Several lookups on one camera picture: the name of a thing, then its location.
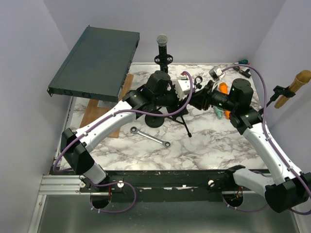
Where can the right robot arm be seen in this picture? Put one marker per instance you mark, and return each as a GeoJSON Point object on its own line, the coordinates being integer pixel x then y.
{"type": "Point", "coordinates": [287, 186]}

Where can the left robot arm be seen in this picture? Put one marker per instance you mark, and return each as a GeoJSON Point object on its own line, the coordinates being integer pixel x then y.
{"type": "Point", "coordinates": [159, 97]}

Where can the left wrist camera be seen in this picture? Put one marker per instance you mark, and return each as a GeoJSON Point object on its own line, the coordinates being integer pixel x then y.
{"type": "Point", "coordinates": [182, 87]}

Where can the black tripod clip stand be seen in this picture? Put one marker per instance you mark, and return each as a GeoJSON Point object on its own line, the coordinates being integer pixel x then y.
{"type": "Point", "coordinates": [180, 119]}

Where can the mint green toy microphone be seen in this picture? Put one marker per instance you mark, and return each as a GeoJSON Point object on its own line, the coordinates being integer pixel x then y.
{"type": "Point", "coordinates": [218, 112]}

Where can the black round-base clip stand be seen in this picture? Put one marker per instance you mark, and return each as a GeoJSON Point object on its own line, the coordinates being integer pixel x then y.
{"type": "Point", "coordinates": [278, 91]}

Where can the green-handled screwdriver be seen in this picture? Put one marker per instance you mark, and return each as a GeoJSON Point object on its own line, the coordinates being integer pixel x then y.
{"type": "Point", "coordinates": [243, 62]}

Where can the gold microphone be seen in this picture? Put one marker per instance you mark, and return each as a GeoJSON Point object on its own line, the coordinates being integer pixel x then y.
{"type": "Point", "coordinates": [300, 80]}

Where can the orange toy microphone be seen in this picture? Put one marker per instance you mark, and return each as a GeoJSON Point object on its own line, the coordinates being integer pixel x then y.
{"type": "Point", "coordinates": [224, 89]}

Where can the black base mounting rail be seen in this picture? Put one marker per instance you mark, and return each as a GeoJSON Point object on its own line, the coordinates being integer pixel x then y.
{"type": "Point", "coordinates": [166, 186]}

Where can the black round-base shock-mount stand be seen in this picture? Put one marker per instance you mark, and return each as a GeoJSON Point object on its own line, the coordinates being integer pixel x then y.
{"type": "Point", "coordinates": [154, 121]}

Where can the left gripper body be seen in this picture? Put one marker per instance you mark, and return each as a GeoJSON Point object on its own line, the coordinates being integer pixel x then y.
{"type": "Point", "coordinates": [175, 98]}

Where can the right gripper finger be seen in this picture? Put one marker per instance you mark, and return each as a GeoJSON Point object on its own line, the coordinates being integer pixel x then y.
{"type": "Point", "coordinates": [198, 102]}
{"type": "Point", "coordinates": [202, 94]}

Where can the dark rack-mount equipment case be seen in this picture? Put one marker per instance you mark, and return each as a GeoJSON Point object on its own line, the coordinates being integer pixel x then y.
{"type": "Point", "coordinates": [97, 65]}

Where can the aluminium frame rail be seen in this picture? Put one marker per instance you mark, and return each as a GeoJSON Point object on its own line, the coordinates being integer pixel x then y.
{"type": "Point", "coordinates": [52, 185]}

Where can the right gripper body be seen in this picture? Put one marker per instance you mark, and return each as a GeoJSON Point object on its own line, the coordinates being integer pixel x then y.
{"type": "Point", "coordinates": [207, 97]}

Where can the black microphone silver grille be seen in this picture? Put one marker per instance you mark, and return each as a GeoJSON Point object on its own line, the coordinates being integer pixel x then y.
{"type": "Point", "coordinates": [162, 44]}

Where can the black tripod shock-mount stand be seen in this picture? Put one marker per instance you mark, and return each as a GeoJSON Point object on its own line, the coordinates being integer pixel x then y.
{"type": "Point", "coordinates": [163, 62]}

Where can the silver ratchet wrench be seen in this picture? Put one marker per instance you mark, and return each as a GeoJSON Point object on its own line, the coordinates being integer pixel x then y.
{"type": "Point", "coordinates": [135, 130]}

